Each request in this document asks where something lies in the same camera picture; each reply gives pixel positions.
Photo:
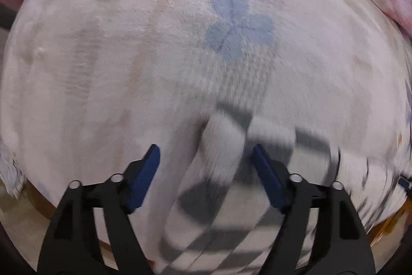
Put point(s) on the grey white checkered cardigan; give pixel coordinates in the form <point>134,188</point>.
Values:
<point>222,139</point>

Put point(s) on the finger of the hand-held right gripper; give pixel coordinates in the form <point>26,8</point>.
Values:
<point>405,183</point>

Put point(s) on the wooden bed frame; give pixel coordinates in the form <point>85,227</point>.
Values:
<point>386,225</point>

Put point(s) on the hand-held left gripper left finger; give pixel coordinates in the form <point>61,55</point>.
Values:
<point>143,178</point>

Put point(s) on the pale patterned bed sheet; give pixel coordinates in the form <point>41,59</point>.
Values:
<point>128,68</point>

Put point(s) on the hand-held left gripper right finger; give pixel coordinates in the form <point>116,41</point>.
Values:
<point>267,175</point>

